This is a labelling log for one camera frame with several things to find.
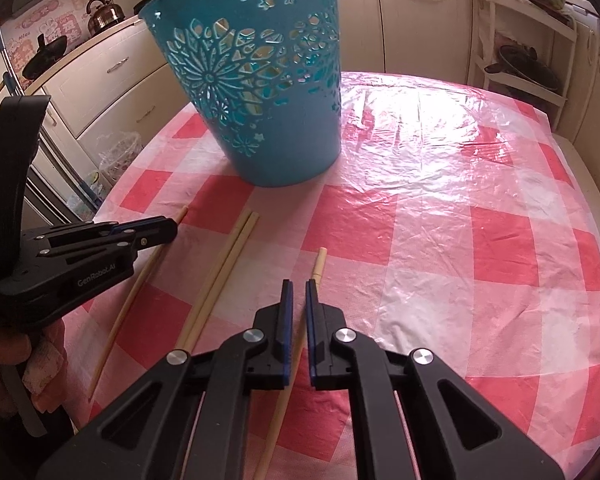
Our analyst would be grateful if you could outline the wooden chopstick of bundle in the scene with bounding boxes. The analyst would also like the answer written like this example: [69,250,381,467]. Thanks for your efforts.
[86,210,190,404]
[175,208,251,349]
[183,211,260,353]

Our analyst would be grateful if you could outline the blue perforated plastic basket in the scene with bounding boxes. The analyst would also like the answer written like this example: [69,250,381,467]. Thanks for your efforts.
[140,0,341,188]

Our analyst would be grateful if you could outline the white kitchen cabinets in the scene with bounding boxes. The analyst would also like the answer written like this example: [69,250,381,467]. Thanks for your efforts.
[0,0,600,195]

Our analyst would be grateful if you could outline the person's left hand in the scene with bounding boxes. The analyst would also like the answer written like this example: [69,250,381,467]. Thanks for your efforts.
[0,320,67,416]

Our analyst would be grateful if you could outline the floral patterned trash bin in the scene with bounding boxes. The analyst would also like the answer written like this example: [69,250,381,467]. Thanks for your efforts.
[99,132,143,183]

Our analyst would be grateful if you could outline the red white checkered tablecloth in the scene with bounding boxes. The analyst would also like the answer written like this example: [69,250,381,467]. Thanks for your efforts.
[65,73,600,478]

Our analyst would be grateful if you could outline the black wok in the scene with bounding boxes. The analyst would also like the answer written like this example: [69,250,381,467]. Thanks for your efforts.
[22,34,68,81]

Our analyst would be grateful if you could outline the copper kettle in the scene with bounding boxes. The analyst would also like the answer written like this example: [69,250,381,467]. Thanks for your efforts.
[86,0,125,37]

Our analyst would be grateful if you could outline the black pan on shelf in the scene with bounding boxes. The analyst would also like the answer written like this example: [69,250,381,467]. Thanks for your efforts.
[484,44,562,93]

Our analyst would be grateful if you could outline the white shelf rack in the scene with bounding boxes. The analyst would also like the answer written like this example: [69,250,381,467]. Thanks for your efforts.
[467,0,578,128]

